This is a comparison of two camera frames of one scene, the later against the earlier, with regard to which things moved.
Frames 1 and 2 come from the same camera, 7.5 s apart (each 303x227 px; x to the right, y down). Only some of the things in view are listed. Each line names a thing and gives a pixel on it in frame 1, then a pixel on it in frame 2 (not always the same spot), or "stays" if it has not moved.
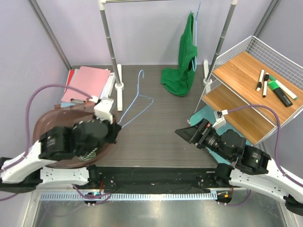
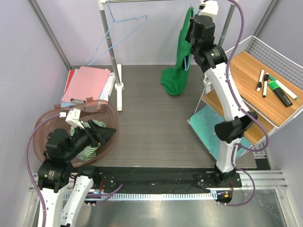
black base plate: [147, 177] stays
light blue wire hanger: [138, 95] → [114, 20]
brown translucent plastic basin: [65, 115] stays
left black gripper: [115, 129] → [99, 134]
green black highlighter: [274, 86] stays
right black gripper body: [204, 127] → [188, 36]
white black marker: [260, 82] stays
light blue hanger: [196, 31] → [191, 56]
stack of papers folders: [97, 82] stays
